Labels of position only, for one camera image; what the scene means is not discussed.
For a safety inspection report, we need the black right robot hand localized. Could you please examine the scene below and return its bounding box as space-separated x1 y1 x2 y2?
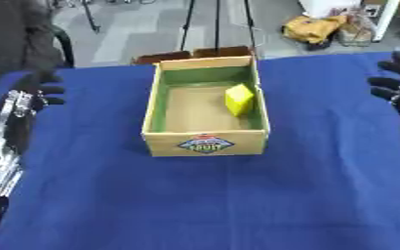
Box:
367 51 400 115

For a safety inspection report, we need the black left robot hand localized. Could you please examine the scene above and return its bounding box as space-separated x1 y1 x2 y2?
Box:
12 69 67 112

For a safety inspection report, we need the tan cardboard box green inside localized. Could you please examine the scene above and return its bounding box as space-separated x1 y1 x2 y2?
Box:
132 45 272 158

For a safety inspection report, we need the black chair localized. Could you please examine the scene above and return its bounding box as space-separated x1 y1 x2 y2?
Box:
48 24 77 68

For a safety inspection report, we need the person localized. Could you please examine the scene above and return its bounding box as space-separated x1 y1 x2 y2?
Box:
0 0 67 86

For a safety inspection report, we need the clear plastic bag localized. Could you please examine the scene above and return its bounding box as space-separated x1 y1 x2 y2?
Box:
330 7 380 48

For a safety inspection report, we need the yellow bag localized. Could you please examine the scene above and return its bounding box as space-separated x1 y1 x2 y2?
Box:
280 15 349 51

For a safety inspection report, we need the yellow block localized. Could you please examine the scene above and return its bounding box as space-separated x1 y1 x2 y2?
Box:
223 83 257 118

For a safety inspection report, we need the black tripod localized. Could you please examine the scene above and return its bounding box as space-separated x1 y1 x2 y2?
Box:
178 0 260 52

